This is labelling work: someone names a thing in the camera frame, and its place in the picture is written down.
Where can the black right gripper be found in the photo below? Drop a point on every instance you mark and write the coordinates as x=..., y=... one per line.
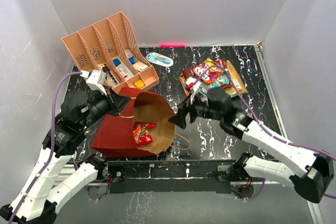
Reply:
x=184, y=108

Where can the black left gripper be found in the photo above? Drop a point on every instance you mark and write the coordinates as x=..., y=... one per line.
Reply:
x=117, y=102

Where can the red brown paper bag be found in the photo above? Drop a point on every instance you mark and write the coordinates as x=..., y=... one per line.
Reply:
x=115, y=138

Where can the orange wafer snack packet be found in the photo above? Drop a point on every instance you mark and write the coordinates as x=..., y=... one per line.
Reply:
x=184, y=85

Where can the red chips bag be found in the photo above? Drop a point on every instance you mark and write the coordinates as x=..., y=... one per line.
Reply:
x=189, y=72

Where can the orange candy bar pack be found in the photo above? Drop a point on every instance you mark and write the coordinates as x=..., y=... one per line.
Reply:
x=208, y=71

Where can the teal snack packet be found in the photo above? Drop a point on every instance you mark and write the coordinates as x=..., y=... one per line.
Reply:
x=222, y=81

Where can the gold foil snack bag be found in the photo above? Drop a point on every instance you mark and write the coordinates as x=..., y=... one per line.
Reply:
x=237, y=81

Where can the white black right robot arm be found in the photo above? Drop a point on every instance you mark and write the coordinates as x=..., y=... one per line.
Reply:
x=308, y=172

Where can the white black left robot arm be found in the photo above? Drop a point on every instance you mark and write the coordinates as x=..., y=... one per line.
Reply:
x=40, y=201

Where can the yellow block in organizer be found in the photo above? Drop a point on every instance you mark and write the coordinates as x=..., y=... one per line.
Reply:
x=139, y=84

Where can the blue white box in organizer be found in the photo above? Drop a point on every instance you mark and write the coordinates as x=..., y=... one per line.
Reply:
x=117, y=64

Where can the white card pack in organizer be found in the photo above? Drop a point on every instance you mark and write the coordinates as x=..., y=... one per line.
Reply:
x=139, y=66

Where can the pink plastic desk organizer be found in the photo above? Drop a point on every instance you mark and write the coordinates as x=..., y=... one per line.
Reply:
x=95, y=47

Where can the blue blister pack item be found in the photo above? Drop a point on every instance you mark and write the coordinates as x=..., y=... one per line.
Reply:
x=158, y=59

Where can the pink tape strip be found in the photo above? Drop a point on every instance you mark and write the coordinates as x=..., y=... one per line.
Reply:
x=172, y=44

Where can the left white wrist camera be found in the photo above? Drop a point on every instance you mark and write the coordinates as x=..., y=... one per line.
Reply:
x=95, y=80

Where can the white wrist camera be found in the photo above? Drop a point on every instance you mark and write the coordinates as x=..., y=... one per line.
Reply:
x=95, y=80
x=192, y=85

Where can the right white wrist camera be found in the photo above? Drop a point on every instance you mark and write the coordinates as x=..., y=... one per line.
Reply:
x=192, y=85

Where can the black aluminium base frame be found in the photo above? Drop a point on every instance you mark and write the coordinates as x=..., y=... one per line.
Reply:
x=171, y=176

